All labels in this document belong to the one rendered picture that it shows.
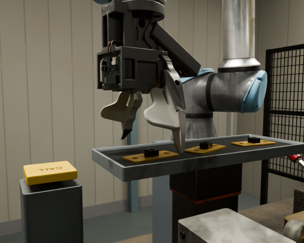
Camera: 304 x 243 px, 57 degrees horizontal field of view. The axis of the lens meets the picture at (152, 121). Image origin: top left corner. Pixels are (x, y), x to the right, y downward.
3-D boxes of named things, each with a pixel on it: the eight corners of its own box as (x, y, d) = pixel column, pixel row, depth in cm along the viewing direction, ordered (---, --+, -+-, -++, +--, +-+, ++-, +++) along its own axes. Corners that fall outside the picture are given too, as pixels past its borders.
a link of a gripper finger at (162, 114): (151, 158, 34) (127, 96, 37) (187, 152, 37) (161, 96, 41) (164, 147, 32) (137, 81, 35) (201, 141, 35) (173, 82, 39)
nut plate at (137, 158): (135, 163, 39) (135, 155, 39) (121, 158, 42) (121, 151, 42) (180, 155, 44) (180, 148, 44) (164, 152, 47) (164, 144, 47)
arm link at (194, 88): (185, 111, 97) (186, 71, 96) (223, 112, 90) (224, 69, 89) (168, 113, 87) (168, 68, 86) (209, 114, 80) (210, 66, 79)
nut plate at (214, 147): (202, 155, 45) (202, 147, 45) (183, 151, 47) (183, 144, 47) (227, 147, 51) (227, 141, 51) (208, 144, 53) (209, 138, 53)
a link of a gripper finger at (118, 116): (90, 129, 47) (104, 83, 42) (121, 127, 51) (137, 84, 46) (97, 142, 45) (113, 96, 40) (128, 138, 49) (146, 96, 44)
